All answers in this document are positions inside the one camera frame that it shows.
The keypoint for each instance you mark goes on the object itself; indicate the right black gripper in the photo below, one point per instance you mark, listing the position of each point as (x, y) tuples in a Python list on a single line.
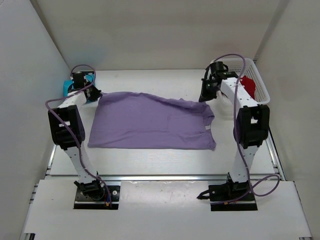
[(205, 95)]

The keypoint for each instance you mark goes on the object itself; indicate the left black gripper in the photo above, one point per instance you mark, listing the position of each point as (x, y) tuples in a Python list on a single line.
[(97, 94)]

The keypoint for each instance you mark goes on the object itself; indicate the teal t shirt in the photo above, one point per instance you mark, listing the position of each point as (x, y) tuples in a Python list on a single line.
[(65, 87)]

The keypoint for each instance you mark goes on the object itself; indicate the purple t shirt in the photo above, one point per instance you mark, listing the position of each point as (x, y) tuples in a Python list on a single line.
[(131, 120)]

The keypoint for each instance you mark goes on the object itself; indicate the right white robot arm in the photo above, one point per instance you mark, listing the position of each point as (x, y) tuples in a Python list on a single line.
[(251, 119)]

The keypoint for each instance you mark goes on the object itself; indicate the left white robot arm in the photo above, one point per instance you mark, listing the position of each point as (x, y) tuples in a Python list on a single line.
[(66, 126)]

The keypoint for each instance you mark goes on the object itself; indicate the red item in basket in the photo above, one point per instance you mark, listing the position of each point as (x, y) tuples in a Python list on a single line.
[(249, 85)]

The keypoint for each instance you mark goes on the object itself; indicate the white plastic basket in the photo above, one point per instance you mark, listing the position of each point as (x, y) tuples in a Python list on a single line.
[(235, 64)]

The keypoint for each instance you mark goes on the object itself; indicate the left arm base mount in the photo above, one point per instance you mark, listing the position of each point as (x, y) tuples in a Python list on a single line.
[(95, 196)]

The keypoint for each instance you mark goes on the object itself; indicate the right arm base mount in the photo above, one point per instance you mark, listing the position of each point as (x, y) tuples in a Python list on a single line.
[(230, 197)]

